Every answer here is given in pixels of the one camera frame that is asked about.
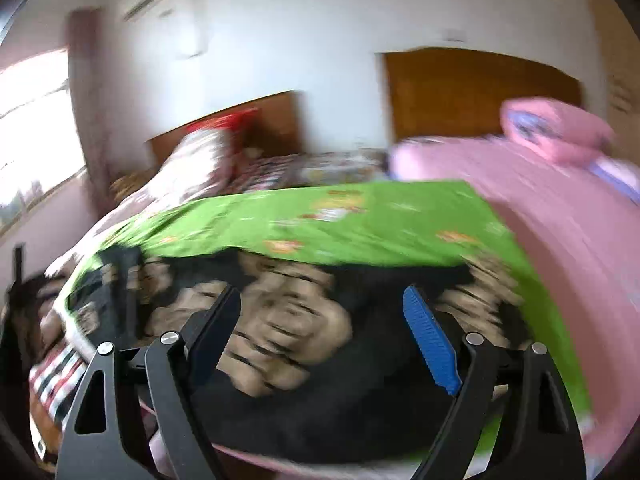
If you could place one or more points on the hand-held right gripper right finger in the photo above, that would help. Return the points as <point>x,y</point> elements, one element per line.
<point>432,345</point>

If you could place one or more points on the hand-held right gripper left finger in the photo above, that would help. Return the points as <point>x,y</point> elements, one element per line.
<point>206,349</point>

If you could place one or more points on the black floral pants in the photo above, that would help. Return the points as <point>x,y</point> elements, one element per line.
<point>325,400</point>

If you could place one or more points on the green printed blanket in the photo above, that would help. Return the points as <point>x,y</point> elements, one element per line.
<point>350,225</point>

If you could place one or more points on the striped cloth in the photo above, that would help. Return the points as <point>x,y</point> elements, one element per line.
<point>55,385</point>

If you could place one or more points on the pink bedsheet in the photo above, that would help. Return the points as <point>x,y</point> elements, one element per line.
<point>575,240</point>

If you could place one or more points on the brown patterned cloth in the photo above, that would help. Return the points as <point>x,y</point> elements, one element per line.
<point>127,184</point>

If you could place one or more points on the white pink floral quilt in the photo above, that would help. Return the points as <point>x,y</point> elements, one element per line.
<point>190,165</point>

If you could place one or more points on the patterned bedsheet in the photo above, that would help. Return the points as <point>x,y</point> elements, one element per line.
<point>310,170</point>

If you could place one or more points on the red pillow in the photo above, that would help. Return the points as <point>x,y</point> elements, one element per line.
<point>230,121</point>

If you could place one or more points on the narrow wooden headboard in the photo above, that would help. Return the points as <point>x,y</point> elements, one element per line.
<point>280,120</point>

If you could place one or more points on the wide wooden headboard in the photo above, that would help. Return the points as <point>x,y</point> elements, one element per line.
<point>450,95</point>

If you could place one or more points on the pink pillow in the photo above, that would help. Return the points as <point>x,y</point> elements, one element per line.
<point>565,125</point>

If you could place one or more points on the window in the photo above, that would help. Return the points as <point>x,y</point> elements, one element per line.
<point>35,125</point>

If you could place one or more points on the pink curtain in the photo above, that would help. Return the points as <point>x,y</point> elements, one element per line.
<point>87,85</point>

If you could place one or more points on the wooden wardrobe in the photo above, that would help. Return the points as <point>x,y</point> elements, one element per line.
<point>622,70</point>

